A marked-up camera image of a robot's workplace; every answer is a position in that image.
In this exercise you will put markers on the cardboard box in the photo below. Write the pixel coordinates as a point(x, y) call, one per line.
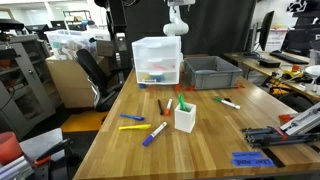
point(71, 82)

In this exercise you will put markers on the black computer monitor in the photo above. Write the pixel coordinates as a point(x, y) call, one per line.
point(265, 28)

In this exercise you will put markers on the blue tape label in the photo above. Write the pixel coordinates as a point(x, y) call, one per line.
point(250, 159)

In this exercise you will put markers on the orange capped white marker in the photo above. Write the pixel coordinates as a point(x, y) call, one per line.
point(168, 107)

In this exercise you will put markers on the black camera tripod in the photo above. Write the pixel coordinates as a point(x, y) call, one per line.
point(266, 137)

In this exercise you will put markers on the aluminium extrusion rail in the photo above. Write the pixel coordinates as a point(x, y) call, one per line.
point(304, 122)

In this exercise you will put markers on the white square pen cup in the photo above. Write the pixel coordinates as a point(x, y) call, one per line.
point(185, 120)

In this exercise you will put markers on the blue capped white marker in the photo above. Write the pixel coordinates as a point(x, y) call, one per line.
point(154, 134)

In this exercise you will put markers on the grey metal cabinet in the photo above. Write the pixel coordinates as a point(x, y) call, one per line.
point(24, 101)

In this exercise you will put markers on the green marker in cup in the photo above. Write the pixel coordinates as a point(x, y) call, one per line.
point(182, 103)

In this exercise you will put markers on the white bowl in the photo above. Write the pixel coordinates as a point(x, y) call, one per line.
point(313, 71)

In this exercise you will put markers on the blue pen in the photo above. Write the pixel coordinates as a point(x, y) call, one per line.
point(138, 118)

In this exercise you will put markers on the white plastic drawer unit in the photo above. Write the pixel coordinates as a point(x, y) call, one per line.
point(157, 60)

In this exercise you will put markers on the green capped white marker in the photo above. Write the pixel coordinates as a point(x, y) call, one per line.
point(227, 103)

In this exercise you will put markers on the black keyboard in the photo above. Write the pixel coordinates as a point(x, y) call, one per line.
point(282, 56)

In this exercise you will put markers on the black office chair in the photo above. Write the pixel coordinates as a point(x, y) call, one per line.
point(105, 95)

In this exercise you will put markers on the grey plastic bin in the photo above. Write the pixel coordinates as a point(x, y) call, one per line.
point(210, 72)

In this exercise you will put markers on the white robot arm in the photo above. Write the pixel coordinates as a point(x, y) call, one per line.
point(176, 25)

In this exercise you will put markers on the black pen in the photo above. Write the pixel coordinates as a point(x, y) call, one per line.
point(160, 107)

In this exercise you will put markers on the yellow marker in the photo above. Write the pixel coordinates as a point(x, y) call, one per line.
point(135, 127)

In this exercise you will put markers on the red plastic cup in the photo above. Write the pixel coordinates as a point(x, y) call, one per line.
point(10, 149)

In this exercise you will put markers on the clear plastic storage tub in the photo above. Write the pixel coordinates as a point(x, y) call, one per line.
point(65, 43)

